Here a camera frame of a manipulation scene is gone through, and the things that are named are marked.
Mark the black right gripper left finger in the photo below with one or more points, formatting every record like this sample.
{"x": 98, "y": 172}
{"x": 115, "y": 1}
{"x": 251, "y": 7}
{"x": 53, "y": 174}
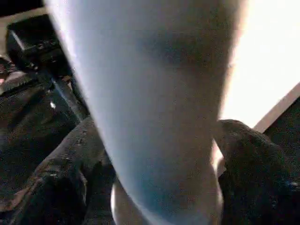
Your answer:
{"x": 56, "y": 183}

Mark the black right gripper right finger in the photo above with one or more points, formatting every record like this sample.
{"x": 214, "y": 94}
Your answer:
{"x": 262, "y": 178}

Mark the white plastic table leg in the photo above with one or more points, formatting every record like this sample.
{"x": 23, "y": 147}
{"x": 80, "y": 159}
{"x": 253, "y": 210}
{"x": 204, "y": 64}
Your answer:
{"x": 154, "y": 103}

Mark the black work mat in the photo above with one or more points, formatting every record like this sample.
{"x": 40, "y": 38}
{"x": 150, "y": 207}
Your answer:
{"x": 28, "y": 136}

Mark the black stand frame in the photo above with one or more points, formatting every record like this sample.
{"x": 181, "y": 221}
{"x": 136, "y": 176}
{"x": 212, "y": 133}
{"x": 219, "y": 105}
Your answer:
{"x": 42, "y": 56}

